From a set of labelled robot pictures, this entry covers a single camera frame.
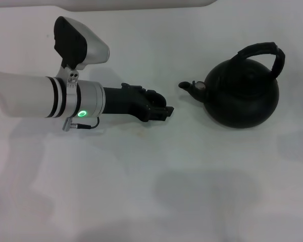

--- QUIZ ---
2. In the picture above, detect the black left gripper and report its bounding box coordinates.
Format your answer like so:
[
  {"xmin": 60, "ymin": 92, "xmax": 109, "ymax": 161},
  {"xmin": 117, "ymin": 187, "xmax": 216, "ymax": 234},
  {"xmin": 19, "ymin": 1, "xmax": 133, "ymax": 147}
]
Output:
[{"xmin": 104, "ymin": 82, "xmax": 175, "ymax": 123}]

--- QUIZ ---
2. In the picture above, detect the black round teapot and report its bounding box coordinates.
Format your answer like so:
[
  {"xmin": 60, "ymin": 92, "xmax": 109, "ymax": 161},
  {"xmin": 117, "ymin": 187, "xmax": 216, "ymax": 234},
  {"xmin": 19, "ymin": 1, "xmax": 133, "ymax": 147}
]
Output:
[{"xmin": 178, "ymin": 42, "xmax": 285, "ymax": 129}]

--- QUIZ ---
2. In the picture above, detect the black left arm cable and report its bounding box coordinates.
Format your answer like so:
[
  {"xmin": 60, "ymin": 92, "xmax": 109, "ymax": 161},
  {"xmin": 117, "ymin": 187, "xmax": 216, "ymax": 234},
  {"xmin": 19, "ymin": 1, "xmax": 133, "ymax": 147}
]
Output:
[{"xmin": 62, "ymin": 116, "xmax": 99, "ymax": 132}]

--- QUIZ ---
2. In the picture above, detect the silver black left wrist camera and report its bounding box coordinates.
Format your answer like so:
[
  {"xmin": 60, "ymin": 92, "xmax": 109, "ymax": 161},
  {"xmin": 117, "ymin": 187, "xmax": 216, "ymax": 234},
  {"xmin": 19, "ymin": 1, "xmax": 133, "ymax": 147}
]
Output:
[{"xmin": 53, "ymin": 16, "xmax": 111, "ymax": 89}]

